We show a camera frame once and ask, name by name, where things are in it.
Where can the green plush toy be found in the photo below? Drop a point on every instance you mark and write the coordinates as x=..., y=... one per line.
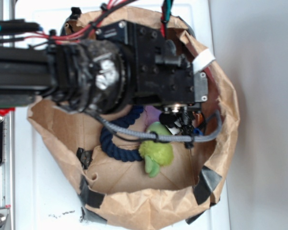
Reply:
x=155, y=155

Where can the brown paper bag bin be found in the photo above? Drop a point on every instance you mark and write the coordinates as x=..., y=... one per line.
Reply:
x=120, y=193

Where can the aluminium frame rail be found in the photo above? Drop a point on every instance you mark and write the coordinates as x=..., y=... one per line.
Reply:
x=7, y=186

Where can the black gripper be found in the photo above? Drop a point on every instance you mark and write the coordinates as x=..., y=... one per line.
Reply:
x=151, y=72

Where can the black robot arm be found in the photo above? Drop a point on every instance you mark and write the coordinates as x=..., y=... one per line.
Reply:
x=77, y=76

